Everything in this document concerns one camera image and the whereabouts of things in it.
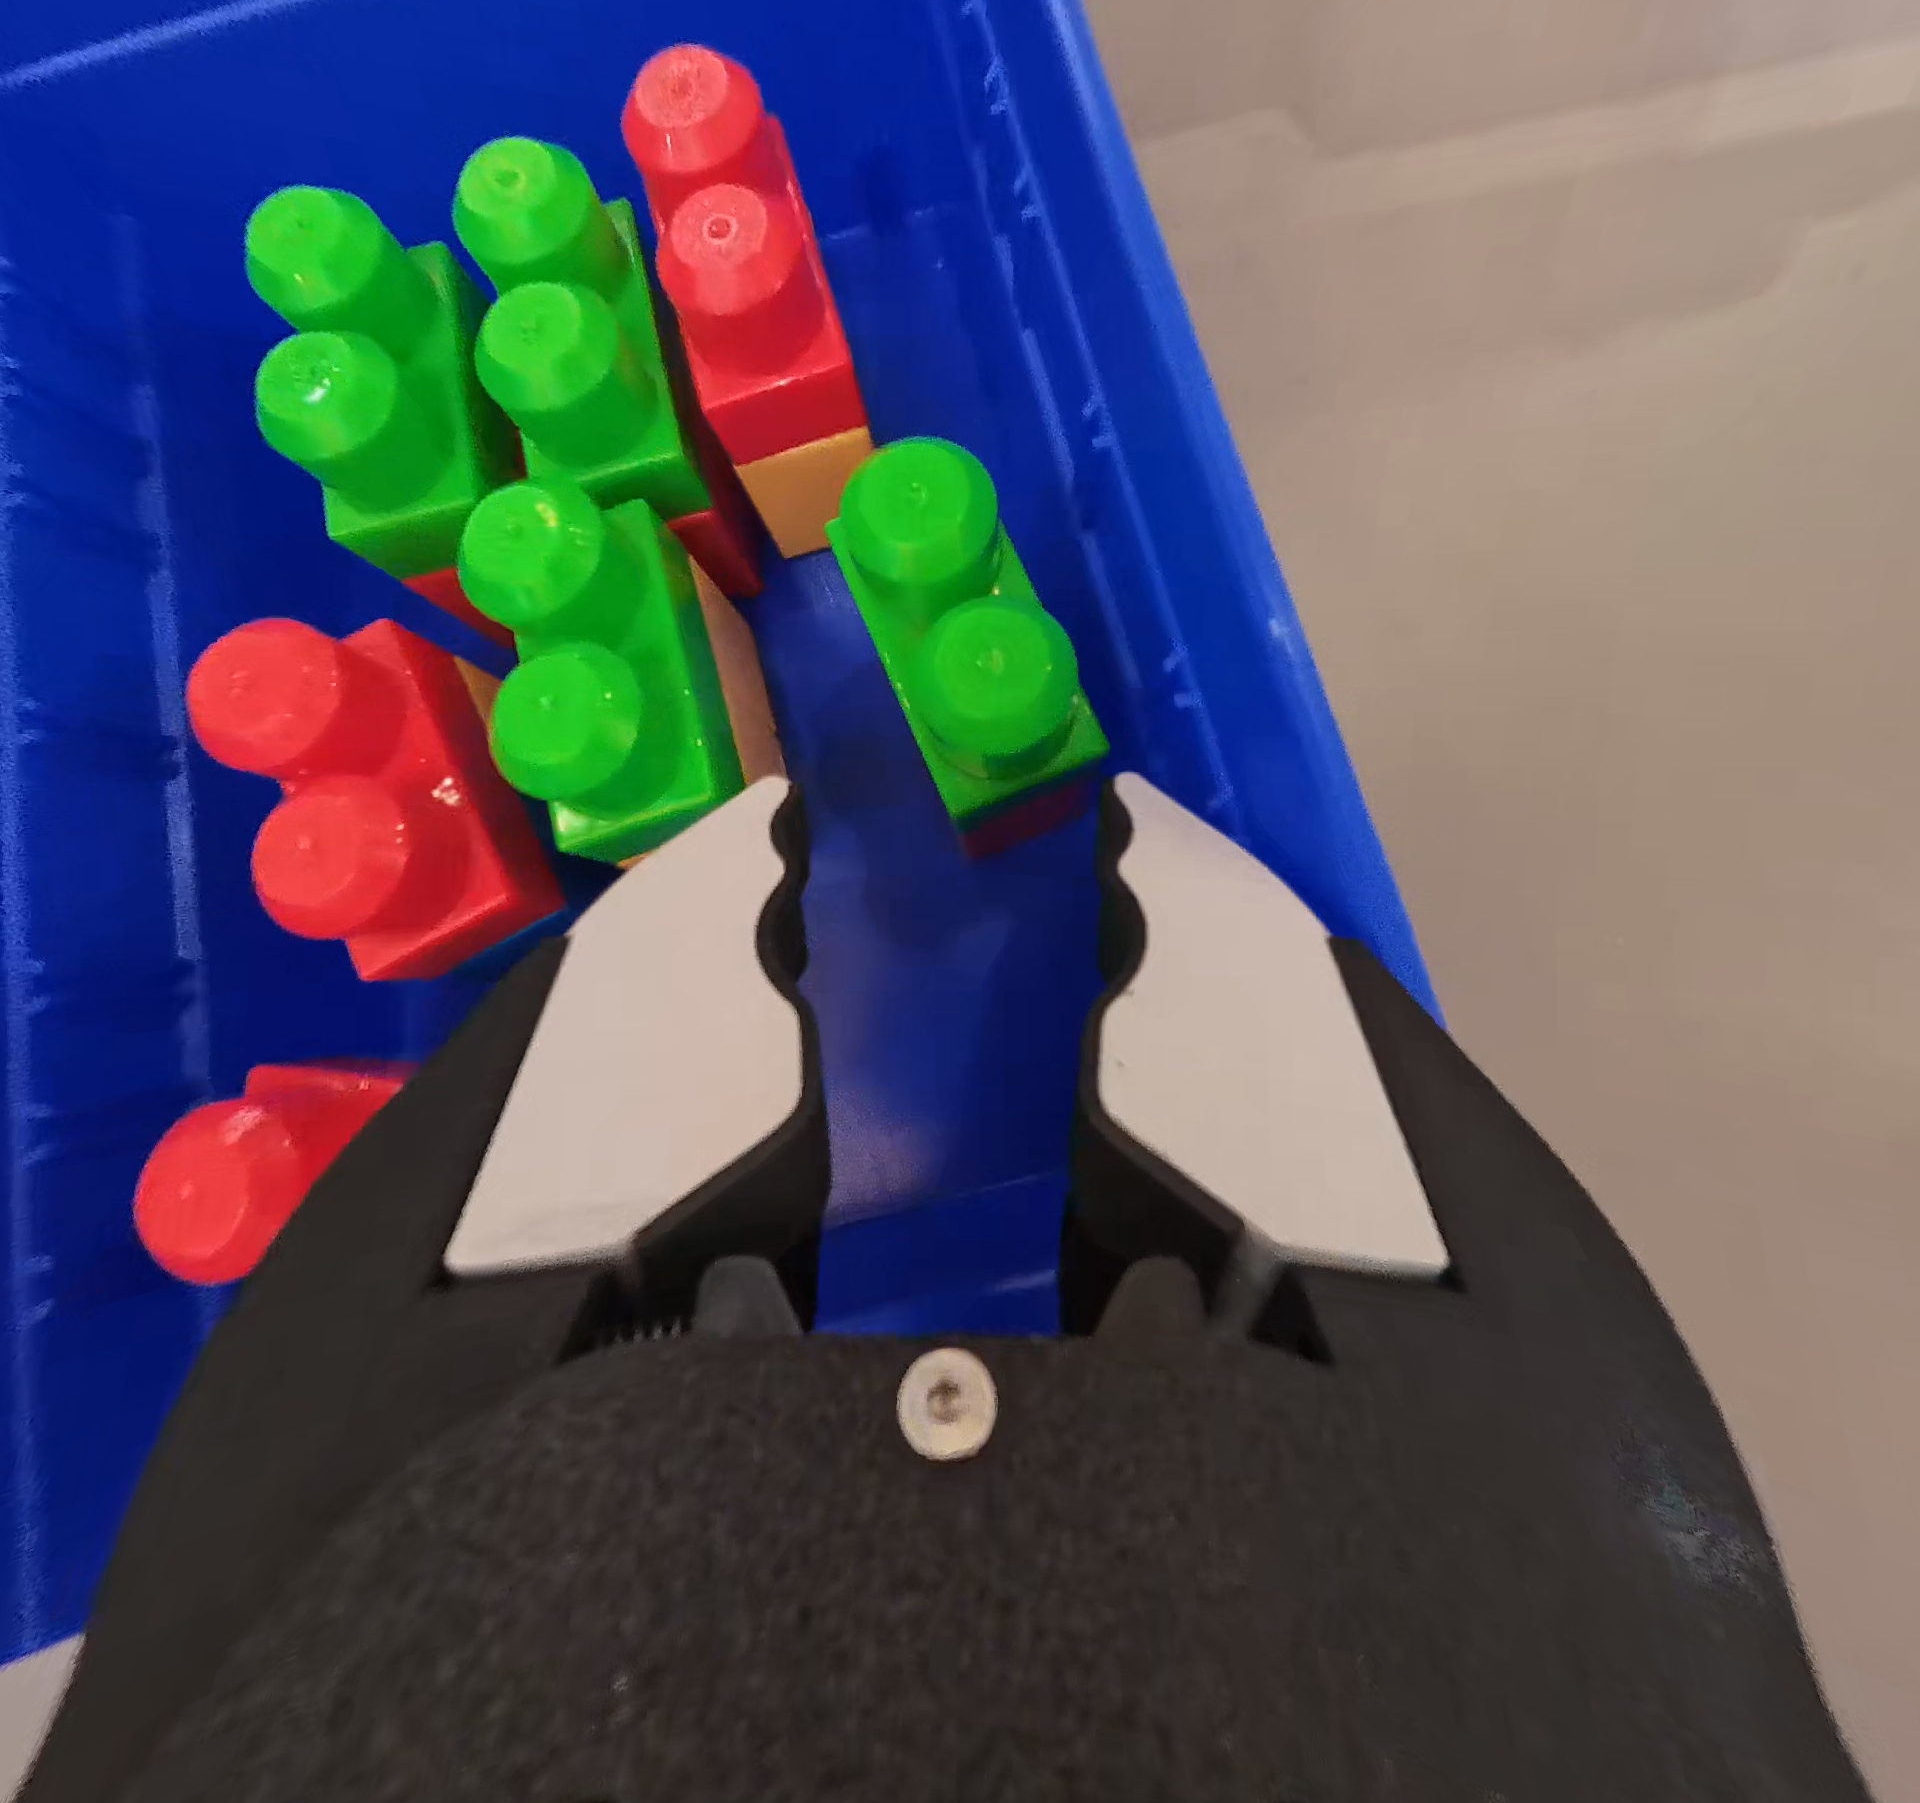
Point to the blue plastic bin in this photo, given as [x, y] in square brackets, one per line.
[975, 109]

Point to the grey desk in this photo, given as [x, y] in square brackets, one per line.
[1576, 634]

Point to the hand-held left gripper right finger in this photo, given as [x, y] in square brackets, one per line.
[1259, 1083]

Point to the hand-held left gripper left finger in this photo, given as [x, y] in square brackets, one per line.
[631, 1083]

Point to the pile of toy blocks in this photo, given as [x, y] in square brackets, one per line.
[570, 365]

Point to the green two-stud block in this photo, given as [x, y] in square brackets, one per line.
[961, 634]

